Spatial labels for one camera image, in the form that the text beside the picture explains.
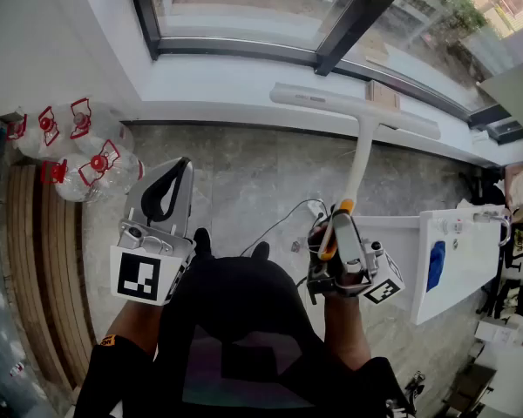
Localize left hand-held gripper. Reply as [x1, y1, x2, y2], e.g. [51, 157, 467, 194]
[109, 157, 197, 307]

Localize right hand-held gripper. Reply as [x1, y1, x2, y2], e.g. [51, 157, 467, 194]
[307, 212, 406, 307]

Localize white squeegee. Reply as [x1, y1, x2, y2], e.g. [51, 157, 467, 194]
[268, 82, 442, 261]

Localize person's right forearm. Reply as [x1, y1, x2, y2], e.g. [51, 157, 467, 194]
[323, 293, 372, 372]

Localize person's left forearm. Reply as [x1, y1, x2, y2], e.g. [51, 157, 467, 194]
[98, 296, 166, 361]

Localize person's left shoe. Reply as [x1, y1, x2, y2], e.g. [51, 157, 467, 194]
[193, 227, 213, 257]

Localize person's shoe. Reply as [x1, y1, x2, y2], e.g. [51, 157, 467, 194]
[250, 240, 271, 261]
[193, 227, 213, 257]

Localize person's right shoe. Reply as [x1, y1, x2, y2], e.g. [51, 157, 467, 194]
[250, 240, 271, 261]

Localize person's black shirt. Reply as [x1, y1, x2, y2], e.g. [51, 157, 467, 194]
[71, 253, 422, 418]

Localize blue cloth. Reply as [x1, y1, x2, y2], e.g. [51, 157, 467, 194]
[425, 240, 447, 293]

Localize small clear bottle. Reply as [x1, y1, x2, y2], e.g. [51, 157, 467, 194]
[433, 217, 465, 236]

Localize white table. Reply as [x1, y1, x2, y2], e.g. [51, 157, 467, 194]
[352, 205, 513, 326]

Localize white windowsill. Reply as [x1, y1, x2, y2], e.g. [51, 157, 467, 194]
[139, 57, 513, 167]

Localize small cardboard box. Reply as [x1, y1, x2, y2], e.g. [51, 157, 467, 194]
[364, 79, 403, 111]

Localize clear red-handled water bottle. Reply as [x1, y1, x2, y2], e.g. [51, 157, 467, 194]
[6, 106, 40, 158]
[41, 152, 110, 204]
[24, 104, 78, 160]
[76, 139, 146, 198]
[67, 98, 135, 156]

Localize thin black cable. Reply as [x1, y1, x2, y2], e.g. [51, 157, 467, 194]
[239, 198, 328, 259]

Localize grey curved metal handle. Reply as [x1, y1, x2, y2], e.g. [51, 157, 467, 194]
[473, 211, 513, 247]

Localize black window frame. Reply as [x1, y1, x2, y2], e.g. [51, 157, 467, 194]
[126, 0, 523, 143]

